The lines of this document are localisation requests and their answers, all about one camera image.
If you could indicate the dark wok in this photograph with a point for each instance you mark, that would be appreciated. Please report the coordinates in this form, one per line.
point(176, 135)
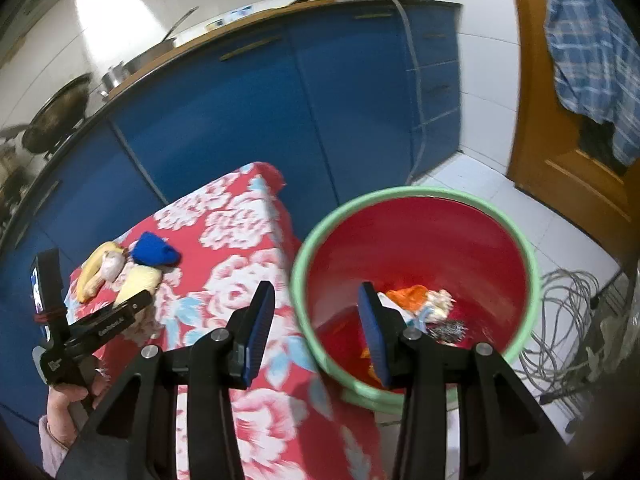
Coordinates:
point(57, 120)

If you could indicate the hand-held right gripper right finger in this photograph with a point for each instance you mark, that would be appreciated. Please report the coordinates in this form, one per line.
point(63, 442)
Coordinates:
point(372, 330)

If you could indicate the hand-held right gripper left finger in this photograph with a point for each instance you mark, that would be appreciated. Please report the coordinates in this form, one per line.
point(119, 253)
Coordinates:
point(257, 330)

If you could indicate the blue cloth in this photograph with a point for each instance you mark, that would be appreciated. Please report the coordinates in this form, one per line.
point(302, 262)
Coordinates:
point(150, 250)

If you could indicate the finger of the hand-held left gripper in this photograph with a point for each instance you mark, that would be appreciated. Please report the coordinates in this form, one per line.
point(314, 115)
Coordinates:
point(110, 322)

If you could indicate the person's left forearm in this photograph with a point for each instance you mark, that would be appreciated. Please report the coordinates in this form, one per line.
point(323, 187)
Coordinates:
point(52, 452)

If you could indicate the red floral printed tablecloth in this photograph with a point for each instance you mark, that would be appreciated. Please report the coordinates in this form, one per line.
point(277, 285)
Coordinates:
point(240, 240)

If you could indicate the yellow banana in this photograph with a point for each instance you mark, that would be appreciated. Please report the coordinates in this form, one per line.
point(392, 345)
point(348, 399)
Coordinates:
point(87, 280)

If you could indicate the red bucket with green rim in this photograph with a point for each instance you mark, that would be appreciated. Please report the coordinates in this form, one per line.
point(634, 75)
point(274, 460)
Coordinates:
point(450, 240)

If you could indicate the person's left hand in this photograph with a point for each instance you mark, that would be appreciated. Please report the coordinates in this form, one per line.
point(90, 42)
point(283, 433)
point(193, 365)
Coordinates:
point(65, 402)

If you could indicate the blue kitchen base cabinet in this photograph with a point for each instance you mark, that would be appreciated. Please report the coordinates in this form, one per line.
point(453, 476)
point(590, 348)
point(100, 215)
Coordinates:
point(225, 120)

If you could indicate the wooden door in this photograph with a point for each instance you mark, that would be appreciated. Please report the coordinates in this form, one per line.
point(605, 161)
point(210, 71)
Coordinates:
point(545, 135)

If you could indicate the steel wool scourer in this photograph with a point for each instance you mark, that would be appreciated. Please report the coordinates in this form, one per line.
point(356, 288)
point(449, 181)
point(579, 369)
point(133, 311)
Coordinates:
point(447, 331)

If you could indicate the small steel kettle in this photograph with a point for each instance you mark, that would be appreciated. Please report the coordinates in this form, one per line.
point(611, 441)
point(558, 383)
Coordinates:
point(112, 80)

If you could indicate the white tissue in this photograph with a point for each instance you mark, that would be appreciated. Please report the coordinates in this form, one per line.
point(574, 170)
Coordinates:
point(440, 305)

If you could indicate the yellow waffle sponge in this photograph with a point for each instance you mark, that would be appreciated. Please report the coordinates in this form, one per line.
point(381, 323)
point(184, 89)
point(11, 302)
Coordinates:
point(137, 282)

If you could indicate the blue plaid shirt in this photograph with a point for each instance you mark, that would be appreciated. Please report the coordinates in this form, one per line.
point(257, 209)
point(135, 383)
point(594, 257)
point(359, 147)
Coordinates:
point(585, 50)

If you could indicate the white garlic bulb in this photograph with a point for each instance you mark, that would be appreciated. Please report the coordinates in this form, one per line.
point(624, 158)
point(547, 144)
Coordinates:
point(111, 266)

